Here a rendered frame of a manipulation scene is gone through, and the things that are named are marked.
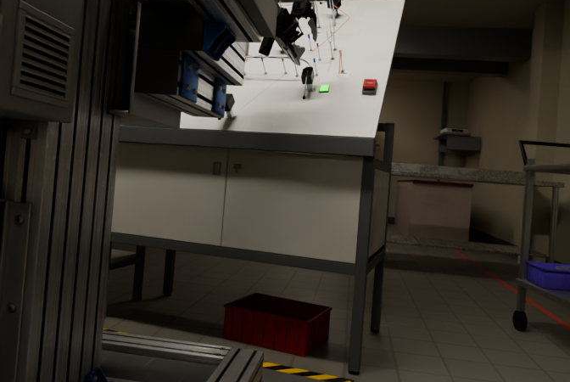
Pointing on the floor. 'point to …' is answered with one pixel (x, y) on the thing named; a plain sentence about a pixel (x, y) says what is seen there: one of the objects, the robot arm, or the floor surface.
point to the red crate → (277, 323)
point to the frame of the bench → (364, 265)
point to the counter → (433, 209)
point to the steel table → (476, 182)
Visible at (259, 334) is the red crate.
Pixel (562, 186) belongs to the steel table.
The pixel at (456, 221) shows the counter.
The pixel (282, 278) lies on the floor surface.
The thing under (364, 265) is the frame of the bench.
